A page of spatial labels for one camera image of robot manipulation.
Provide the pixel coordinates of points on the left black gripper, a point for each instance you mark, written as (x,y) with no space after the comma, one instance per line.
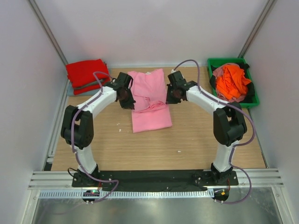
(129,105)

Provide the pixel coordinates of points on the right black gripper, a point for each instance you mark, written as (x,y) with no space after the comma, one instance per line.
(169,100)

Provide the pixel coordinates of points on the pink t shirt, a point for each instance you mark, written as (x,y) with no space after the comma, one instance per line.
(149,92)

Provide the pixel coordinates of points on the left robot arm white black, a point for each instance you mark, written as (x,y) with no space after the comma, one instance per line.
(78,129)

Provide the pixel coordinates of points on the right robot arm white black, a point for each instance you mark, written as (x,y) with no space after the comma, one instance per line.
(229,124)

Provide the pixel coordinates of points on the red folded t shirt top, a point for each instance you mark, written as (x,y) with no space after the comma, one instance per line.
(81,73)

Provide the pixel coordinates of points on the red folded t shirt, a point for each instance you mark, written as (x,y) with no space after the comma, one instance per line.
(83,86)
(81,73)

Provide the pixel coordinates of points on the red folded t shirt lower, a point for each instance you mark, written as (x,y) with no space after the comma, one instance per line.
(83,86)

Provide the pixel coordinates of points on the grey folded t shirt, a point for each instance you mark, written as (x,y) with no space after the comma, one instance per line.
(102,78)

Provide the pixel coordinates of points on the orange t shirt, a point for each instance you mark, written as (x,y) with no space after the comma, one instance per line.
(231,81)

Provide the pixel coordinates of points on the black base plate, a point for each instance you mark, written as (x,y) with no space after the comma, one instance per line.
(153,180)

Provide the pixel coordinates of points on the white slotted cable duct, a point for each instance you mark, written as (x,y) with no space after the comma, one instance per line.
(93,194)

